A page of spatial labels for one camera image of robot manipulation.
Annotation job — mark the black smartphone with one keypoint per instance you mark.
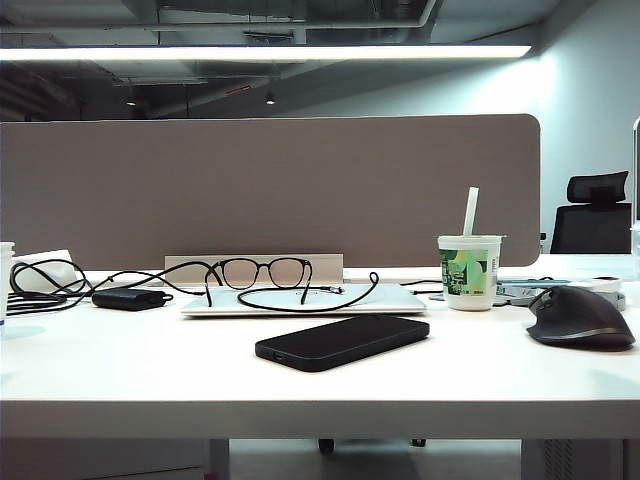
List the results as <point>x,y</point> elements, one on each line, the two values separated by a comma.
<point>345,342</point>

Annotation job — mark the white drink cup green label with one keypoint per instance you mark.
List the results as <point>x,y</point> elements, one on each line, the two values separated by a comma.
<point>470,300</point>

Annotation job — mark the brown desk partition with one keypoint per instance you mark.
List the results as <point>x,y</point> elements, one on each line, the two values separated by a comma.
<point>300,190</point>

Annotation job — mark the narrow white desk leg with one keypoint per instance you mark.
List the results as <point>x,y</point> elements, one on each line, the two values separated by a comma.
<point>218,460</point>

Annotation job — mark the wide white desk leg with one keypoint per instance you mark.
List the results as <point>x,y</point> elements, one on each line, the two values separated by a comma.
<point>570,460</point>

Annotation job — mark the black-rimmed eyeglasses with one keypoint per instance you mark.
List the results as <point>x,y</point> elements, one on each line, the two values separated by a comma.
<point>240,272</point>

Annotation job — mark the silver closed laptop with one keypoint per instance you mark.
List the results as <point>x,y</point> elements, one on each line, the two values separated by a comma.
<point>390,300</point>

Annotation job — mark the white drinking straw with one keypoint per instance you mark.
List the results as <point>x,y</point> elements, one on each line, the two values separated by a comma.
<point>471,210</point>

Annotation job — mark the long ceiling light strip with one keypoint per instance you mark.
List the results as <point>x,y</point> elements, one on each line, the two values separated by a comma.
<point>250,52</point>

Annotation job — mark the black power adapter brick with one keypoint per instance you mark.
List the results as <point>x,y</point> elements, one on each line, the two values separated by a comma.
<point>125,299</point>

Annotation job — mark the black chair caster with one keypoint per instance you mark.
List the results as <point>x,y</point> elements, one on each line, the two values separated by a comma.
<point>326,446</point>
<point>418,442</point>

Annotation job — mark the blue-grey USB hub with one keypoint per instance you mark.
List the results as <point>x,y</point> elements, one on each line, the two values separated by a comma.
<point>530,282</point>

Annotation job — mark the white plastic device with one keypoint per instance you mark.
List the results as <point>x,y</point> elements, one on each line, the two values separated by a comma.
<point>60,272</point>

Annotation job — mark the black mesh office chair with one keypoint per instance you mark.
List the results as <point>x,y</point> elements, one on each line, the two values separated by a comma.
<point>590,230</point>

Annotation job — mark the black computer mouse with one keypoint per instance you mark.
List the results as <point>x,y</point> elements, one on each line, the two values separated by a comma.
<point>580,320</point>

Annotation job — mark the clear plastic food container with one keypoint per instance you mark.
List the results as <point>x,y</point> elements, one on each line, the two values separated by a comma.
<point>636,250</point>

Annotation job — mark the white paper cup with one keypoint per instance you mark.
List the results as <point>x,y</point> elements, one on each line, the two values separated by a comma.
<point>5,280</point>

